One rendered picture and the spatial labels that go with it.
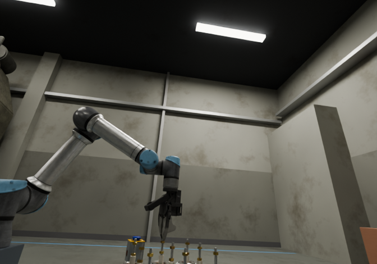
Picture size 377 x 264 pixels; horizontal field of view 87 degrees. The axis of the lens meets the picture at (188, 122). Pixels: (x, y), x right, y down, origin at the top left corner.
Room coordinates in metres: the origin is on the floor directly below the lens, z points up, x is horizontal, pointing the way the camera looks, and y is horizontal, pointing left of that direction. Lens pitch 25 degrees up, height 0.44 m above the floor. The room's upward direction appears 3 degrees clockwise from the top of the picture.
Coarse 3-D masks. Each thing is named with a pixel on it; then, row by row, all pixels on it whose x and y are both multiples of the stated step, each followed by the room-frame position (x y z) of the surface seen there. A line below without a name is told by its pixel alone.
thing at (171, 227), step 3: (165, 219) 0.96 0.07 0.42; (171, 219) 0.98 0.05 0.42; (171, 222) 0.99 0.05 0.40; (171, 225) 0.99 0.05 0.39; (174, 225) 1.00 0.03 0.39; (165, 228) 0.96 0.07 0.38; (168, 228) 0.98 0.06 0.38; (171, 228) 0.99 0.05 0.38; (174, 228) 1.00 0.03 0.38; (162, 231) 0.98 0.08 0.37; (165, 231) 0.97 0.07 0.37; (168, 231) 0.98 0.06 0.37; (171, 231) 0.99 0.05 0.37; (162, 234) 0.98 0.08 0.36; (165, 234) 0.97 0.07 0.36; (162, 237) 0.98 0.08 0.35; (165, 237) 0.98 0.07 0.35
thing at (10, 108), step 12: (0, 36) 2.19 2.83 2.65; (0, 48) 2.55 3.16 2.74; (0, 60) 2.60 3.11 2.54; (12, 60) 2.79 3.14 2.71; (0, 72) 2.68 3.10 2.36; (0, 84) 2.66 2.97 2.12; (0, 96) 2.63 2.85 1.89; (0, 108) 2.70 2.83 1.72; (12, 108) 3.07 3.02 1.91; (0, 120) 2.84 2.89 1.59; (0, 132) 2.99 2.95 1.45
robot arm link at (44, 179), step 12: (72, 132) 0.94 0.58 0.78; (84, 132) 0.93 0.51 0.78; (72, 144) 0.94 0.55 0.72; (84, 144) 0.97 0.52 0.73; (60, 156) 0.93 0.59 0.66; (72, 156) 0.96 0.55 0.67; (48, 168) 0.93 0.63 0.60; (60, 168) 0.95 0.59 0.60; (36, 180) 0.93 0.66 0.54; (48, 180) 0.95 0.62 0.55; (36, 192) 0.93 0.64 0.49; (48, 192) 0.98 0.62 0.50; (36, 204) 0.97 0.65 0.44
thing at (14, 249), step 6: (12, 246) 0.87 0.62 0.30; (18, 246) 0.89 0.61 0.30; (0, 252) 0.80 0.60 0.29; (6, 252) 0.83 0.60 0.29; (12, 252) 0.87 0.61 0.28; (18, 252) 0.91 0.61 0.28; (0, 258) 0.81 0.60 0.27; (6, 258) 0.85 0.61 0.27; (12, 258) 0.88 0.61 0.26; (18, 258) 0.92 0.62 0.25
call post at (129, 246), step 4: (128, 244) 1.10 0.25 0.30; (132, 244) 1.08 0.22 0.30; (140, 244) 1.09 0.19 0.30; (144, 244) 1.10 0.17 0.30; (128, 248) 1.09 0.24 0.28; (132, 248) 1.08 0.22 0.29; (136, 248) 1.09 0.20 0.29; (128, 252) 1.08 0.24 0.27; (136, 252) 1.09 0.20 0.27; (128, 256) 1.08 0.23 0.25; (136, 256) 1.09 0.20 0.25; (128, 260) 1.08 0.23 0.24; (136, 260) 1.09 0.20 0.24
